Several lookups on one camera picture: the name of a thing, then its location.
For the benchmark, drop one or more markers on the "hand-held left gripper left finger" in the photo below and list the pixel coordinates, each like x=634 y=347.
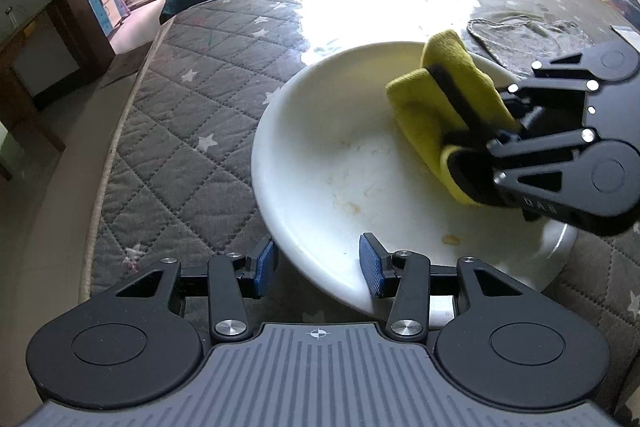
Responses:
x=265 y=269

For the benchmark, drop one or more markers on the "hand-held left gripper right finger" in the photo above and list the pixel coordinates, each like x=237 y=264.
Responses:
x=372 y=269

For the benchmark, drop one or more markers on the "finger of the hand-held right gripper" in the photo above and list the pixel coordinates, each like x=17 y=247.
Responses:
x=560 y=74
x=540 y=147

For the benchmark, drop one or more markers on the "yellow black cleaning cloth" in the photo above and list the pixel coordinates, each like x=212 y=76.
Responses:
x=440 y=107

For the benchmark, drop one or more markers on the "large white bowl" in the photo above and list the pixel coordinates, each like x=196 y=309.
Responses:
x=340 y=147

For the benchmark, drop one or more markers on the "grey towel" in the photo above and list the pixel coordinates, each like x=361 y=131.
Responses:
x=525 y=39

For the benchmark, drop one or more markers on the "clear plastic storage box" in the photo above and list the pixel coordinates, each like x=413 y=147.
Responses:
x=620 y=2

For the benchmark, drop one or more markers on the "blue toy cabinet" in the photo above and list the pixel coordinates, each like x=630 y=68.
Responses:
x=105 y=2

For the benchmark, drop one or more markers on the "dark wooden side table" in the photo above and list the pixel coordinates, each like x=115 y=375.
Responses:
x=20 y=52

